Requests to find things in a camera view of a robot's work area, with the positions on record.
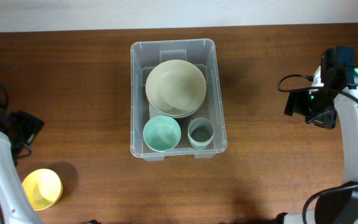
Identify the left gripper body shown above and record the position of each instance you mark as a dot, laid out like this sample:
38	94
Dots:
26	128

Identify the small teal bowl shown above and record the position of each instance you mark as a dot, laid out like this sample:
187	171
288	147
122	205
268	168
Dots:
162	133

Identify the grey translucent cup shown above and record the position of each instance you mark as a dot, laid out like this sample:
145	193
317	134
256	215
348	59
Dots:
201	129

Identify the cream white cup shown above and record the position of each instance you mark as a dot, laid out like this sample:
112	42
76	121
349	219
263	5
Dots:
197	145

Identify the cream white bowl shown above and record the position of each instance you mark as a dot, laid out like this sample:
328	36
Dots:
177	78

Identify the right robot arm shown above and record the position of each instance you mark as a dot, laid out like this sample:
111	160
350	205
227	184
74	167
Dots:
338	204

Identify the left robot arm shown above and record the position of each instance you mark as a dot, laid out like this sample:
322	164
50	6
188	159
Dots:
14	205

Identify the beige bowl in container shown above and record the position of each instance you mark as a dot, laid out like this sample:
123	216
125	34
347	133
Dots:
177	106

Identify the yellow small bowl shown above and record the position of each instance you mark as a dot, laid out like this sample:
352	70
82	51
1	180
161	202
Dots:
43	188

